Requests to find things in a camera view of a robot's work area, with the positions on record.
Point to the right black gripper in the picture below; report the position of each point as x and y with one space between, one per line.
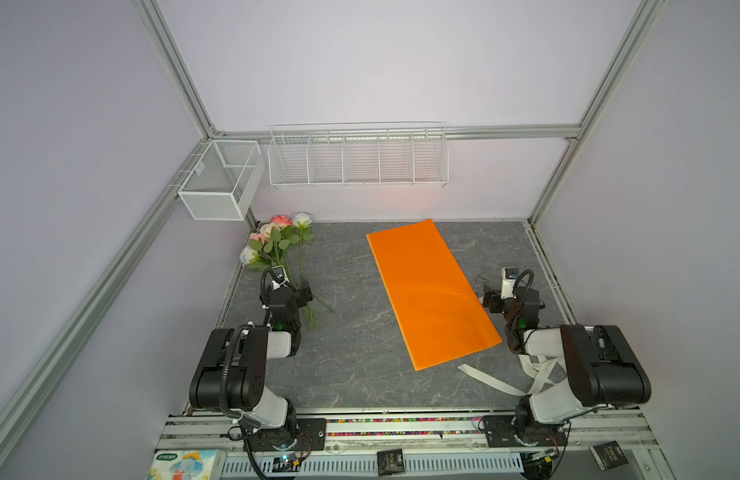
495 301

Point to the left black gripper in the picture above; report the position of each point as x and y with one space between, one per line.
301 293

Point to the pale white fake rose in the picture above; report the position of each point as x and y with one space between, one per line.
254 259

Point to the orange wrapping paper sheet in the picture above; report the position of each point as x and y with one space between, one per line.
439 314

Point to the cream fake rose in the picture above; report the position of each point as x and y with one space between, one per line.
266 230

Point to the red pink fake rose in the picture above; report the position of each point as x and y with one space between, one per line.
289 234

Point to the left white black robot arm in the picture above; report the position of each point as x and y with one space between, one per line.
231 375

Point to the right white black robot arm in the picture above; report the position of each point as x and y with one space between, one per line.
575 369

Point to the black square card right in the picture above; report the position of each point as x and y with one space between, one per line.
609 455

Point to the black square card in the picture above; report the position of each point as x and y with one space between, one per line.
609 455
390 462

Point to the tissue pack with elephant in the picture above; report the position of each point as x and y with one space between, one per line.
187 465

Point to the black square card middle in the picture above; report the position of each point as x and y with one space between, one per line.
390 462

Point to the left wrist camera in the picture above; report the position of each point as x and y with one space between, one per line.
278 274

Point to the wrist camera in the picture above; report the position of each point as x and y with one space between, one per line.
278 274
509 278

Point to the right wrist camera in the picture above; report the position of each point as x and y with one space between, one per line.
509 278

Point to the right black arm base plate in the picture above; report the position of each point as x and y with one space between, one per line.
505 431

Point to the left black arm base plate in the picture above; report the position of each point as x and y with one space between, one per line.
303 434

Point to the small white wire basket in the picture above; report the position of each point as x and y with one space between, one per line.
222 183

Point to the long white wire rack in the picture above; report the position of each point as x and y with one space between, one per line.
374 154

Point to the white slotted cable duct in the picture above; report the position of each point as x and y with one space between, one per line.
415 465

